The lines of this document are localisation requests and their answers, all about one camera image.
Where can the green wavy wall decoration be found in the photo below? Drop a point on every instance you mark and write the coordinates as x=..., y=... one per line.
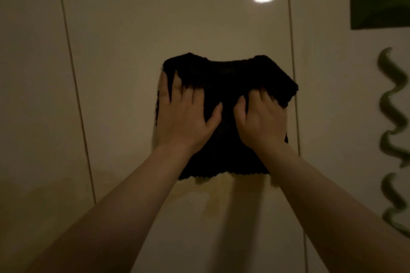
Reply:
x=392, y=96

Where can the person's left middle finger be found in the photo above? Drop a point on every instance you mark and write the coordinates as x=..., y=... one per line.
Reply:
x=186, y=97

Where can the person's left thumb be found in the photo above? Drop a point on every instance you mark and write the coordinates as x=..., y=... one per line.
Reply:
x=214, y=115

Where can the person's left hand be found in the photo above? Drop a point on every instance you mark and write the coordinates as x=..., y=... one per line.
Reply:
x=182, y=119

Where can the person's left little finger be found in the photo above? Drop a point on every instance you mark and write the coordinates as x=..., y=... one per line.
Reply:
x=163, y=85

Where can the person's left forearm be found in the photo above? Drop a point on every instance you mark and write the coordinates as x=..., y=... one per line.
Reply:
x=105, y=212

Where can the person's right hand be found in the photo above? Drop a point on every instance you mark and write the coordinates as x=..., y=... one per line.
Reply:
x=264, y=122

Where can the person's right thumb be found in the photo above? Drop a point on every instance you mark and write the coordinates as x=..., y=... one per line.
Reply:
x=240, y=109

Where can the black knitted cloth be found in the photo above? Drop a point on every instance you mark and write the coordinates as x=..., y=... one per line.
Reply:
x=224, y=90

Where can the person's right forearm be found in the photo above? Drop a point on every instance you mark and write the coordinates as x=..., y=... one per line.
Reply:
x=333, y=215

